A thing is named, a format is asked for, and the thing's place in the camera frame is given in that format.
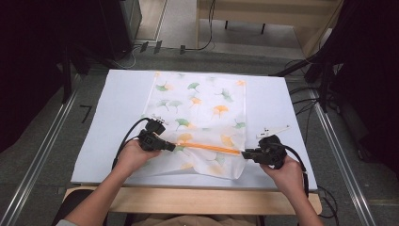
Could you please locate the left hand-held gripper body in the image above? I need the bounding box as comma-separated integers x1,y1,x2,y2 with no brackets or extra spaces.
136,116,168,153

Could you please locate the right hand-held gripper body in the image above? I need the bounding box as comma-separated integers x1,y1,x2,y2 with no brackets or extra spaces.
254,124,292,170

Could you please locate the leaf-print bag with orange zipper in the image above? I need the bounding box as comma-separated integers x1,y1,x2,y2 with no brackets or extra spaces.
134,71,248,181

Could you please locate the person's right hand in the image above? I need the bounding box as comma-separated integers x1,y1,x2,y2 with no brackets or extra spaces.
259,154,306,197

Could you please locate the person's left hand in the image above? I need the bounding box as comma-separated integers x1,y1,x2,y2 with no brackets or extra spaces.
116,138,164,181

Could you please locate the light blue table mat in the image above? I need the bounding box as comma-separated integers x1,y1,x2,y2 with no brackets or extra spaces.
70,69,318,192

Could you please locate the wooden table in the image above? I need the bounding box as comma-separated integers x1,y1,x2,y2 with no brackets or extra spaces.
63,185,324,217

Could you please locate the black tripod stand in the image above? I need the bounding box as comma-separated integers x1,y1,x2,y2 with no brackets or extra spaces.
269,46,338,114

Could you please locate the black metal stand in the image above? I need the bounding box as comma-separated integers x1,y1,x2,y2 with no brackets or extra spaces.
59,40,83,105

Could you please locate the black cabinet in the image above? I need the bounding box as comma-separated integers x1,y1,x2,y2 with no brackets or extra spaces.
99,0,143,61

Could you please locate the light wooden bench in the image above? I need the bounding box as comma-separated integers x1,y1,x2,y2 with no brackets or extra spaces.
195,0,345,58

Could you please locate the left hand-held gripper black cable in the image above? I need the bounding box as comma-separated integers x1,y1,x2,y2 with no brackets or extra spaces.
111,117,152,171

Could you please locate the bundle of black floor cables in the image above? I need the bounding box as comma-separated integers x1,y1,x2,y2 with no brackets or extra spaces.
283,57,323,139

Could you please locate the aluminium floor rail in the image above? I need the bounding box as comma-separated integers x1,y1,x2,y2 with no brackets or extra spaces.
309,89,377,226
0,74,82,226

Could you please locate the white floor cable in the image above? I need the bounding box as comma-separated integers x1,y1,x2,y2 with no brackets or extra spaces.
112,46,139,71

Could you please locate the long black floor cable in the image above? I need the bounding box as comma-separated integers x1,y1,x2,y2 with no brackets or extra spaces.
180,0,218,55

